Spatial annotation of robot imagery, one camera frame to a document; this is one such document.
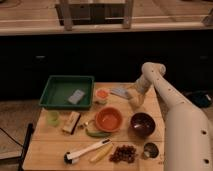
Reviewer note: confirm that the metal measuring cup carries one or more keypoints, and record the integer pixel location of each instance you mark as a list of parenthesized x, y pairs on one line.
[(150, 150)]

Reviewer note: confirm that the white handled brush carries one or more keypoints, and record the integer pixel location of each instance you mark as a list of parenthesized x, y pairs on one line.
[(71, 157)]

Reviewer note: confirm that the grey towel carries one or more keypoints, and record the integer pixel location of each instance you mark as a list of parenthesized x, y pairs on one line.
[(121, 92)]

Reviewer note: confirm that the yellow corn cob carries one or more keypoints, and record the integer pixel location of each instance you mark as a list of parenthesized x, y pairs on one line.
[(103, 152)]

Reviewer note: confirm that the brown grape bunch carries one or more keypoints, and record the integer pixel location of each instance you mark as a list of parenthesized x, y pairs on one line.
[(124, 153)]

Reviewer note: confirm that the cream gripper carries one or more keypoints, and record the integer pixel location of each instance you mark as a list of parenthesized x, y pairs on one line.
[(137, 99)]

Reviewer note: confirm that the red orange bowl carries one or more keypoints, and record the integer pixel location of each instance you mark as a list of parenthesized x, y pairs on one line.
[(108, 119)]

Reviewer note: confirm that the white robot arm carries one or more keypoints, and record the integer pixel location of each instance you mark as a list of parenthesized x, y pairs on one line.
[(187, 128)]

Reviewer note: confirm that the small cup with orange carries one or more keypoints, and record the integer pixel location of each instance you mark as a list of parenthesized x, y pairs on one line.
[(101, 95)]

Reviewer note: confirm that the green plastic tray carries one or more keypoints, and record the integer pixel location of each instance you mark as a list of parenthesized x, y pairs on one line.
[(59, 88)]

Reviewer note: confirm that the small garlic piece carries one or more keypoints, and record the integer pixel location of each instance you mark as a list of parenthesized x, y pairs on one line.
[(85, 124)]

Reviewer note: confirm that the wooden stool frame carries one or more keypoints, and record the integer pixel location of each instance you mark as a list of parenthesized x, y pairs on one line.
[(94, 12)]

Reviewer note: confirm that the light green cup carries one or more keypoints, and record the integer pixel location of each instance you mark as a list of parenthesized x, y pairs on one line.
[(52, 118)]

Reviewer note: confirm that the dark brown bowl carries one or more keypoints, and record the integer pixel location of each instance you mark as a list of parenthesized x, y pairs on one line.
[(142, 124)]

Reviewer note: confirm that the green pepper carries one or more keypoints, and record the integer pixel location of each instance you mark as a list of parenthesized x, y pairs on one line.
[(98, 134)]

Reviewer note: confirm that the wooden block eraser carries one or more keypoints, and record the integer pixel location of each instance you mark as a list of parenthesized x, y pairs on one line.
[(71, 122)]

